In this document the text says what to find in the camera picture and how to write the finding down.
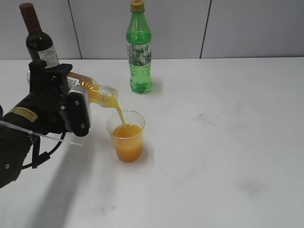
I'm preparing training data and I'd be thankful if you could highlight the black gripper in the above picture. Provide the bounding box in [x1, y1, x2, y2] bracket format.
[2, 60, 73, 135]

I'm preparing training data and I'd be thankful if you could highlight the orange juice bottle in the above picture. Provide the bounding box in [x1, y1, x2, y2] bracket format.
[66, 72, 119, 108]

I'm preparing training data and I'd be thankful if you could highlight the transparent plastic cup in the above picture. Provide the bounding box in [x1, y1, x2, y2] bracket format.
[106, 110, 145, 162]

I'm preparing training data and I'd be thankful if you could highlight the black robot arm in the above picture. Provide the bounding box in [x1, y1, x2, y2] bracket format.
[0, 60, 73, 187]

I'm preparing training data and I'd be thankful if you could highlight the dark red wine bottle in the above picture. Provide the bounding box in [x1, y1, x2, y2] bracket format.
[19, 3, 59, 68]

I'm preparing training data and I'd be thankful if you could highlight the white zip tie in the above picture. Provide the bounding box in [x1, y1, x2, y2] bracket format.
[0, 121, 84, 147]

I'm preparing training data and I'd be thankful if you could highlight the green soda bottle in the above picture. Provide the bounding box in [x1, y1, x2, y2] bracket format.
[126, 0, 152, 94]

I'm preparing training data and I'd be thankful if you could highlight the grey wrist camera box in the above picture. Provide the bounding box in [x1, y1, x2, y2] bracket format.
[66, 86, 91, 137]

